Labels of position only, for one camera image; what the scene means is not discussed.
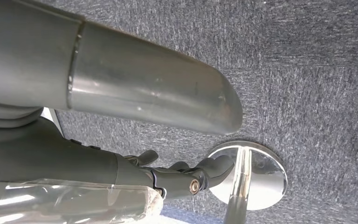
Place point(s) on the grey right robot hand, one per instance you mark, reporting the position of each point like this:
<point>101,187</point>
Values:
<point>58,160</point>

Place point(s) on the chrome stanchion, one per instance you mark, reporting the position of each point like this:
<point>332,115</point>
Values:
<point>268,179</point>

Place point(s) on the clear plastic film wrap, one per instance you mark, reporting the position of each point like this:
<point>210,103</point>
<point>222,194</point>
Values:
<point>74,204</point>

